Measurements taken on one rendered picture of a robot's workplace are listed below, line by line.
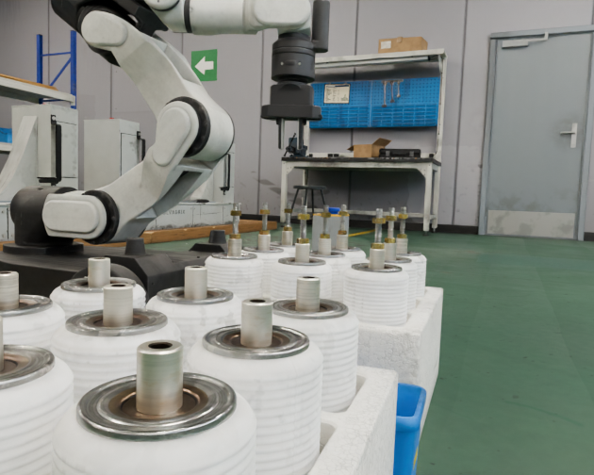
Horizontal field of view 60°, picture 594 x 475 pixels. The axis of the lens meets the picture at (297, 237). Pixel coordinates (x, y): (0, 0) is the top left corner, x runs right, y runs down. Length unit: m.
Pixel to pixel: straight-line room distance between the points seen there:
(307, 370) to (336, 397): 0.12
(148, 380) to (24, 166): 2.91
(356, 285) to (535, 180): 5.18
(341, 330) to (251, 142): 6.24
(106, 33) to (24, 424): 1.19
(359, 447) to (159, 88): 1.08
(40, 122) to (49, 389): 2.91
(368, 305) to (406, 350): 0.08
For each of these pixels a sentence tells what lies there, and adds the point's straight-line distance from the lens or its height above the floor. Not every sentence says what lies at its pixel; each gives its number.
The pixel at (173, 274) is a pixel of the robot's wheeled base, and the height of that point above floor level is 0.17.
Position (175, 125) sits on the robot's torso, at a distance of 1.23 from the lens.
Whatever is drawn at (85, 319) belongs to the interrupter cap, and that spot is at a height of 0.25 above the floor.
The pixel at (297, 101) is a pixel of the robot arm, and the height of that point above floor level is 0.54.
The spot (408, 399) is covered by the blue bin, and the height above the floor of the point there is 0.10.
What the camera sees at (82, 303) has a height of 0.24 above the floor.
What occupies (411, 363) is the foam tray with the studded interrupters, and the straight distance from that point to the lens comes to 0.71.
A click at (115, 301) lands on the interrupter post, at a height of 0.27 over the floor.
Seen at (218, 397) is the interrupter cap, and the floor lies 0.25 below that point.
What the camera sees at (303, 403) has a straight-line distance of 0.35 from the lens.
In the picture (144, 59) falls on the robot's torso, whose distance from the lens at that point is 1.35.
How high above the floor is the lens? 0.36
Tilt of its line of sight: 5 degrees down
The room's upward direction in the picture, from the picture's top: 2 degrees clockwise
